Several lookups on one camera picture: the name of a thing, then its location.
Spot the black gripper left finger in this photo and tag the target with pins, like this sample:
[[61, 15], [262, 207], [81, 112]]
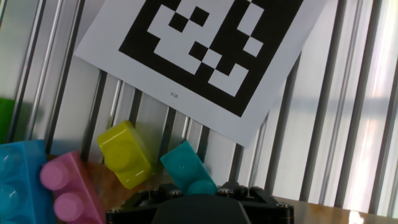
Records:
[[136, 208]]

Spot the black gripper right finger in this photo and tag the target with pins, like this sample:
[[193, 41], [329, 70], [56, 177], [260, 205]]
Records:
[[267, 208]]

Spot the teal long block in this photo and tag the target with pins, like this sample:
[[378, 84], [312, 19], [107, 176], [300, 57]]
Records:
[[186, 169]]

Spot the lemon yellow small block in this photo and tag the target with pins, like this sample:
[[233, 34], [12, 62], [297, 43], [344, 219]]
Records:
[[127, 155]]

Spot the marble pattern mat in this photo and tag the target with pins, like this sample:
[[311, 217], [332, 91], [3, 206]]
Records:
[[326, 214]]

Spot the pink long block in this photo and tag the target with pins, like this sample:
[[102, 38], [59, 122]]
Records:
[[68, 186]]

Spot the printed marker tag paper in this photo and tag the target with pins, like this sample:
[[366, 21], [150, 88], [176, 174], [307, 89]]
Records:
[[217, 102]]

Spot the sky blue three-stud block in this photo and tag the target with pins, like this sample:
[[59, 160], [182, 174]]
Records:
[[21, 186]]

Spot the green two-stud block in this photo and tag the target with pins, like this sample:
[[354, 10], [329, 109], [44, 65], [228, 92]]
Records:
[[6, 121]]

